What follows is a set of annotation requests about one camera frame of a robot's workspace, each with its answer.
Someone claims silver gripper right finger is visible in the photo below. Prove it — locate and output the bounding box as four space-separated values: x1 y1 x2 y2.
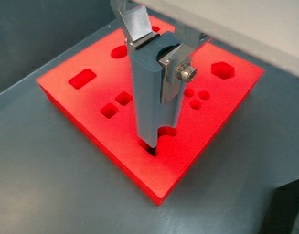
159 25 211 104

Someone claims black curved holder stand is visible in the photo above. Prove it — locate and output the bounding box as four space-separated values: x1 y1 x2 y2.
258 179 299 234

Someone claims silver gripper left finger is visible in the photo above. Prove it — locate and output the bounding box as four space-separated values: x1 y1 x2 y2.
109 0 159 50

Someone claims red shape sorter block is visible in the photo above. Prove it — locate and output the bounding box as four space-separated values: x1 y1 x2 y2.
36 29 263 205

